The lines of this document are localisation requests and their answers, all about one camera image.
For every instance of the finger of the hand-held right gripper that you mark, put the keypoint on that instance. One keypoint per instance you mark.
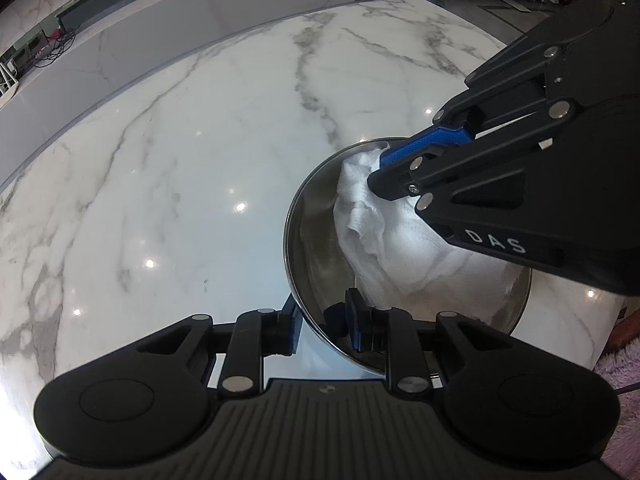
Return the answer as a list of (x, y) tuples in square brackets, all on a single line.
[(400, 180), (440, 137)]

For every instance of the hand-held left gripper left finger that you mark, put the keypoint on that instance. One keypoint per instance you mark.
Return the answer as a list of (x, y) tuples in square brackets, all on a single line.
[(292, 325)]

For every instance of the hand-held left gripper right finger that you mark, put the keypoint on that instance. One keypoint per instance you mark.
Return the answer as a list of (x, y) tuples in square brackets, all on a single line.
[(356, 325)]

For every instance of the stainless steel bowl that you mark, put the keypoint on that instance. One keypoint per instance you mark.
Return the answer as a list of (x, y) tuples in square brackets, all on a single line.
[(315, 270)]

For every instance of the white cloth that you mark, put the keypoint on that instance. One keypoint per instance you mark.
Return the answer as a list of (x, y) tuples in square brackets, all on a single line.
[(395, 240)]

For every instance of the pink fuzzy clothing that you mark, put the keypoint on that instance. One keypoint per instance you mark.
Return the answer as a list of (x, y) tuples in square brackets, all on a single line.
[(622, 385)]

